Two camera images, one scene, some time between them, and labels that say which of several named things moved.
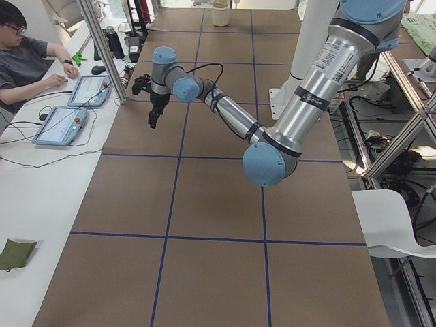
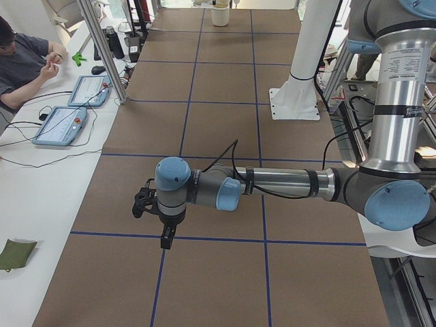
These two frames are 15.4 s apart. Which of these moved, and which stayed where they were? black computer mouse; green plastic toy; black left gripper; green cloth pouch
Moved: black left gripper
Stayed: green cloth pouch; black computer mouse; green plastic toy
